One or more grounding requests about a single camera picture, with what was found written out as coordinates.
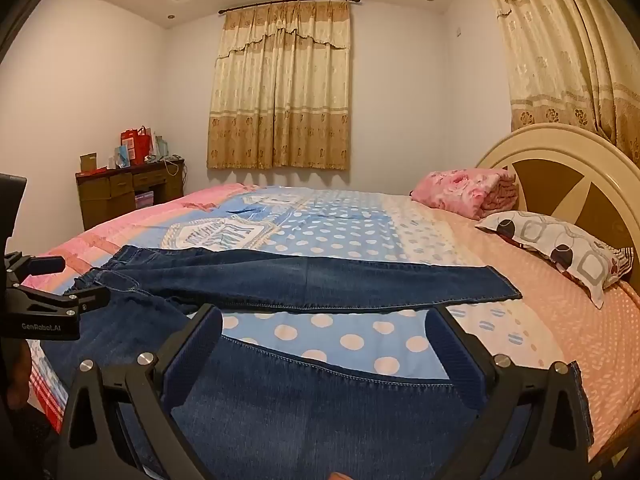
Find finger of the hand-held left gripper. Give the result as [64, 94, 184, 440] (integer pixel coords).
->
[5, 285, 112, 317]
[4, 254, 67, 281]

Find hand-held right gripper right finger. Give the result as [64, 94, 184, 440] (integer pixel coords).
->
[424, 305, 593, 480]

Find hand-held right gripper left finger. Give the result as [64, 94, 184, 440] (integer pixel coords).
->
[55, 304, 223, 480]

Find dark blue jeans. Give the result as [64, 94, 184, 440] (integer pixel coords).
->
[39, 244, 596, 480]

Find person's left forearm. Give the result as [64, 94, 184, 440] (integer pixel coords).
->
[0, 341, 35, 411]

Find brown wooden desk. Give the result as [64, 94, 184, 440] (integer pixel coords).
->
[75, 159, 186, 231]

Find red gift bag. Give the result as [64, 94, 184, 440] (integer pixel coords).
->
[120, 126, 152, 162]

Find white pillow with circle print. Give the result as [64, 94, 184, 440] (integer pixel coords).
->
[475, 210, 634, 310]

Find bed with polka-dot sheet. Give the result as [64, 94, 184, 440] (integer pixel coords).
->
[27, 183, 640, 461]

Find pink floral folded blanket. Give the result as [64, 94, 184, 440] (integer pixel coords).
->
[410, 169, 518, 220]

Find cream and brown headboard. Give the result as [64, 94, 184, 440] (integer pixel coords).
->
[475, 122, 640, 281]

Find beige floral window curtain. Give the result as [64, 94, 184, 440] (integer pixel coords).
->
[206, 0, 352, 171]

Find dark curtain rod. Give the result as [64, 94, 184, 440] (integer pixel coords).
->
[218, 0, 362, 15]

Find beige floral side curtain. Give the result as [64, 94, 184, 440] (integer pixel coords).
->
[477, 0, 640, 168]

